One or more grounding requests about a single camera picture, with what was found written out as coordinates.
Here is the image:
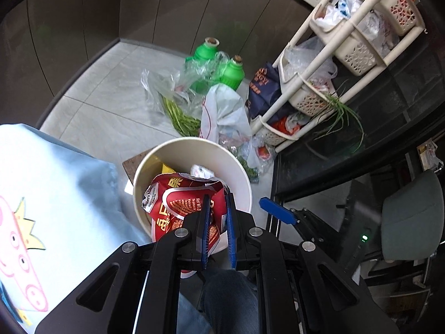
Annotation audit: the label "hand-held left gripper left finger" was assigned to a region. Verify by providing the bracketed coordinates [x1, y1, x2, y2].
[35, 195, 212, 334]

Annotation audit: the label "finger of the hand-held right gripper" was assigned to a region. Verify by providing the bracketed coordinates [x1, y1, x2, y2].
[259, 197, 334, 244]

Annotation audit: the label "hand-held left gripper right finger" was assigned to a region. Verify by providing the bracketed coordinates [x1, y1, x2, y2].
[224, 191, 400, 334]

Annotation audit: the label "red nut bag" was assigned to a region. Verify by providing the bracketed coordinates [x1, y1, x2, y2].
[141, 172, 232, 279]

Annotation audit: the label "white and orange snack wrapper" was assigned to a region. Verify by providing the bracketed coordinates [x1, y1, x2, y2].
[191, 164, 216, 181]

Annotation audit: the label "white round bin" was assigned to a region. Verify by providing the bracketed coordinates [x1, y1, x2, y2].
[133, 138, 252, 254]

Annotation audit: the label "grey chair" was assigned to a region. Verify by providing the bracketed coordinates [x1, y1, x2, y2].
[380, 170, 445, 263]

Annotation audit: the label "clear bag with tomato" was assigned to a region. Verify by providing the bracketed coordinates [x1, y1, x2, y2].
[240, 136, 279, 181]

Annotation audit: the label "person's blue jeans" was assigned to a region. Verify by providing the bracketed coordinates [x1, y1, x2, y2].
[177, 269, 259, 334]

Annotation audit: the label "brown cardboard piece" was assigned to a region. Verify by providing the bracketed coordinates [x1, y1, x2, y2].
[122, 149, 154, 190]

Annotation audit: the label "white plastic bag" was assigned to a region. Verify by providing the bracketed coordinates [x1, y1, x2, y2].
[200, 84, 253, 143]

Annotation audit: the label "bunch of green vegetables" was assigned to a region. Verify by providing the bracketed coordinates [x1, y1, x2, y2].
[162, 95, 202, 138]

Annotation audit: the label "green chives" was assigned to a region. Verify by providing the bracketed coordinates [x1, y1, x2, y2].
[315, 80, 365, 154]

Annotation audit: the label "navy shopping bag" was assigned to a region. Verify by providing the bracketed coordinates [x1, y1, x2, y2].
[246, 62, 284, 117]

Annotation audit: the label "green plastic bottle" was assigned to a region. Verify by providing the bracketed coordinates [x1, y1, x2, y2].
[219, 55, 246, 91]
[188, 37, 220, 93]

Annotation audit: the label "beige plastic storage rack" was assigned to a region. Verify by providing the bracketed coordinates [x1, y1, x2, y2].
[250, 0, 426, 154]

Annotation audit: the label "crumpled clear rack bag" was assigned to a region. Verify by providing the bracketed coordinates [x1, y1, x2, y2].
[283, 36, 338, 84]

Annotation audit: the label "round table with cartoon cloth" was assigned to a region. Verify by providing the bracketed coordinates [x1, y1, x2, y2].
[0, 123, 154, 333]

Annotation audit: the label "dark kitchen cabinets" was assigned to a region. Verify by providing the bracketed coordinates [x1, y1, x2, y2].
[0, 0, 306, 126]

